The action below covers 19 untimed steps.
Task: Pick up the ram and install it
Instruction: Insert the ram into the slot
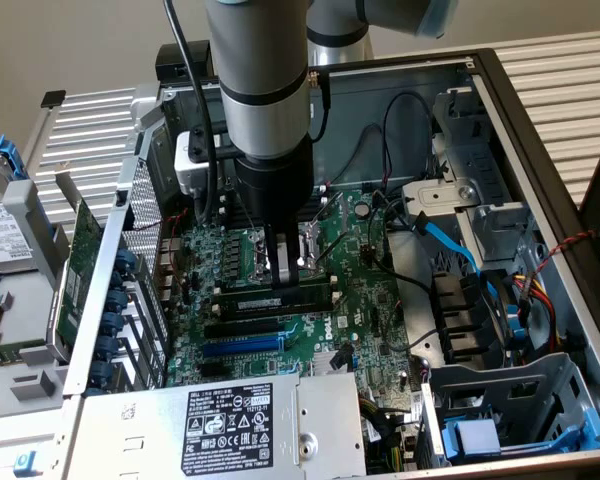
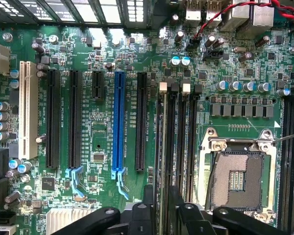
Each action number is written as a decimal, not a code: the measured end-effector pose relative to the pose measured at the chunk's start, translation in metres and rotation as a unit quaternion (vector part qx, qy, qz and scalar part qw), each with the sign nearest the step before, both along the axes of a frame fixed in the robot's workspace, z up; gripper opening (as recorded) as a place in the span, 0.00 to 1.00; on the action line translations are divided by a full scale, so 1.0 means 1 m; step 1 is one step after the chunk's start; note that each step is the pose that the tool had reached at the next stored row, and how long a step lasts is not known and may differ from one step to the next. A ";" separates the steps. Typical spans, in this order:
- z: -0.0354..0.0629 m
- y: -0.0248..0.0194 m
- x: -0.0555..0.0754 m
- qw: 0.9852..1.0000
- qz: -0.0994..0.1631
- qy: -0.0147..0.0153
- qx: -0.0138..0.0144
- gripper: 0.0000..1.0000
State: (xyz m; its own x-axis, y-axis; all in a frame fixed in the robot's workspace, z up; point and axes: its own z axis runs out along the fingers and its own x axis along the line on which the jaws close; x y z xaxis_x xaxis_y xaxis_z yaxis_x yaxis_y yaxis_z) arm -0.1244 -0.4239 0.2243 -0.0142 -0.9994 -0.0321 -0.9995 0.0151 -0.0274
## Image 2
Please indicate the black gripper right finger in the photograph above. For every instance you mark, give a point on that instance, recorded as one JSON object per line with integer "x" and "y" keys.
{"x": 193, "y": 220}

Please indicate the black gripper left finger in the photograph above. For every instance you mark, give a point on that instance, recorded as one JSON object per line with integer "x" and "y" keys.
{"x": 142, "y": 220}

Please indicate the CPU socket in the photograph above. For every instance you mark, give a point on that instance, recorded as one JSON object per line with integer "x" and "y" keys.
{"x": 237, "y": 181}

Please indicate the silver chipset heatsink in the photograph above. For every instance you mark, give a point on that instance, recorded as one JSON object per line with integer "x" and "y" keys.
{"x": 61, "y": 220}

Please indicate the green motherboard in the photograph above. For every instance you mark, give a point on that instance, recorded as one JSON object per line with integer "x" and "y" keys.
{"x": 100, "y": 137}

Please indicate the long black expansion slot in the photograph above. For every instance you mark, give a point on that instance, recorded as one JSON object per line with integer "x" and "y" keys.
{"x": 75, "y": 122}
{"x": 141, "y": 122}
{"x": 53, "y": 122}

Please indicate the blue expansion slot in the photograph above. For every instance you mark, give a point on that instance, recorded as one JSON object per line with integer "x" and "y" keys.
{"x": 119, "y": 122}

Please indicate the thin metal locking lever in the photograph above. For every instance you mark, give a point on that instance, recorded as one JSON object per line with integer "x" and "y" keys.
{"x": 289, "y": 137}

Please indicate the short black expansion slot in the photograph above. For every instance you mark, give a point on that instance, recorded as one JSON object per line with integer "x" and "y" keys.
{"x": 98, "y": 85}

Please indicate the white expansion slot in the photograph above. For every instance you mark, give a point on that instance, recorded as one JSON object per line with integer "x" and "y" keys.
{"x": 28, "y": 110}

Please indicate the black fan header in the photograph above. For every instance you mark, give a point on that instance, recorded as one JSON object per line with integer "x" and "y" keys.
{"x": 212, "y": 54}

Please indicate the metal rear port block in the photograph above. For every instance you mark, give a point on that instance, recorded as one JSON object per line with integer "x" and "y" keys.
{"x": 259, "y": 17}

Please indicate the open silver PC case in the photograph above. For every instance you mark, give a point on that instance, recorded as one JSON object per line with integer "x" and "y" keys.
{"x": 63, "y": 12}

